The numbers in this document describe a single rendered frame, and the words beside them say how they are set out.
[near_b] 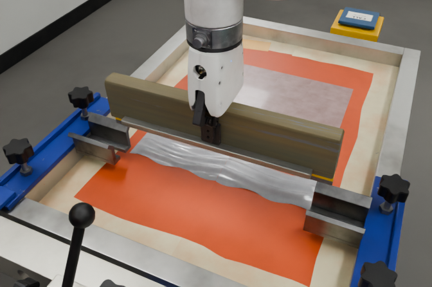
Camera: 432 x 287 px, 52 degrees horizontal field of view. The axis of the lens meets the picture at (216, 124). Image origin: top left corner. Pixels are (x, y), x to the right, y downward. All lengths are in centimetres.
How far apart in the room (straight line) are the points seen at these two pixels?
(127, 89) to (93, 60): 234
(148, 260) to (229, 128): 22
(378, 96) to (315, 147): 44
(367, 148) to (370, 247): 27
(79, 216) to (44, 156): 35
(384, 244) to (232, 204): 24
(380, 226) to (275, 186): 19
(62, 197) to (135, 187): 13
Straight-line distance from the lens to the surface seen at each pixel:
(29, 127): 259
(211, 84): 57
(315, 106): 97
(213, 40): 56
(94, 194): 79
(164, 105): 69
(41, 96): 280
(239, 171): 80
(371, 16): 136
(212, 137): 66
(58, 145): 83
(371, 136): 92
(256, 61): 110
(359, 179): 83
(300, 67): 110
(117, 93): 73
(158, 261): 65
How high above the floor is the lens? 153
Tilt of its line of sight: 40 degrees down
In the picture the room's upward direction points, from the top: straight up
